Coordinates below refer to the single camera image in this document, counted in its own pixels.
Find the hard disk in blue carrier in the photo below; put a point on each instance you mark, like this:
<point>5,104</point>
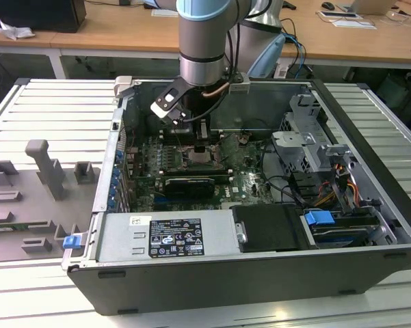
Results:
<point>318,218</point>

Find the CPU socket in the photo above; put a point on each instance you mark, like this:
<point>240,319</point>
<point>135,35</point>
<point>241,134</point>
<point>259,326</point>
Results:
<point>216,160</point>

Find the green RAM stick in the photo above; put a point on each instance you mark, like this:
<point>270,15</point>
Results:
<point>7,226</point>

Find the black RAM slot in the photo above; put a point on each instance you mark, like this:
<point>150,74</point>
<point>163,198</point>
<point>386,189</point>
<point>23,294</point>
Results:
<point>171,169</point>
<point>171,172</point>
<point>225,178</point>
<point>222,175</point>

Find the grey clamp block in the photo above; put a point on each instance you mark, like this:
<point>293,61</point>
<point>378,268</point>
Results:
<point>123,85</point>
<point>239,88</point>

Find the silver drive cage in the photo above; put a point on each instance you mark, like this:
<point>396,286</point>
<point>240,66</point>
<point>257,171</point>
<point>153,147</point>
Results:
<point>294,143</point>

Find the black computer mouse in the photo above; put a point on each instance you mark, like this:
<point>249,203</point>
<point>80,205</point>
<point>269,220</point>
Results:
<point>328,5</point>

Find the black and grey PC case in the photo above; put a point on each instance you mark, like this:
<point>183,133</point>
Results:
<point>225,290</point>

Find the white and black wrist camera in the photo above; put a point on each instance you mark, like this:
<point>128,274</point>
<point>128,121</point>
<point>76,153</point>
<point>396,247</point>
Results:
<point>165,100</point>

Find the grey parts rack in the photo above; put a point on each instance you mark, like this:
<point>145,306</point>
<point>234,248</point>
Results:
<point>37,212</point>

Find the black plastic shroud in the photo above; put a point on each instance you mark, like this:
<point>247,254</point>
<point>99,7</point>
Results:
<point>270,229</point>

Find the blue plastic clip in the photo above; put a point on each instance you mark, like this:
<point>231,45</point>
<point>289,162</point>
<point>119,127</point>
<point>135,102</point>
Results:
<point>71,242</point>

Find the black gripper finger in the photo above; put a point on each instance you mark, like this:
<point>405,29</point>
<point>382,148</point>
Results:
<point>184,134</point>
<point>205,136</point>

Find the silver laptop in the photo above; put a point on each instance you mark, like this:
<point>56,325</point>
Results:
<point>372,6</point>

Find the black graphics card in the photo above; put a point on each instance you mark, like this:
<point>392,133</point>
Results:
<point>189,187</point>

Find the white paper sheet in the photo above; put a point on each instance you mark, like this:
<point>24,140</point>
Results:
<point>354,24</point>

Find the wooden desk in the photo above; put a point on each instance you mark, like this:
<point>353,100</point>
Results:
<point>123,37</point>

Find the black box on desk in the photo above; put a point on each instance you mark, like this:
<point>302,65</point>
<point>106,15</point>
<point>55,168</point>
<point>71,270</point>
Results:
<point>37,15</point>

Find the silver-topped green CPU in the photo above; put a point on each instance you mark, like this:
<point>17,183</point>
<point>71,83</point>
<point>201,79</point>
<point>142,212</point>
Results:
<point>199,159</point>

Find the silver power supply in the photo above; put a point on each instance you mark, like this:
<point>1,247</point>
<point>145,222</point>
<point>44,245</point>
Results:
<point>123,239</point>

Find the green motherboard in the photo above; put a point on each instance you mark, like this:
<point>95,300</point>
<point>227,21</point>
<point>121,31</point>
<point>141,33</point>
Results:
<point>246,184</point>

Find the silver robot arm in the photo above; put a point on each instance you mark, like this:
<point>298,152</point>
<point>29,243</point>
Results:
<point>200,41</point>

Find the pale blue teach pendant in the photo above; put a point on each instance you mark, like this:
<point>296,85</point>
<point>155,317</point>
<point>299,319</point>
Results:
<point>265,58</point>

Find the crumpled white paper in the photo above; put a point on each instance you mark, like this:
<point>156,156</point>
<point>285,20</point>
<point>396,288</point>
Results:
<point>15,31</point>

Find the blue slot retainer tab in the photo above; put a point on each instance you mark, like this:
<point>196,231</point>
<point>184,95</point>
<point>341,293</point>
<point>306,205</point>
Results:
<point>118,156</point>
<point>113,194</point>
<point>115,179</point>

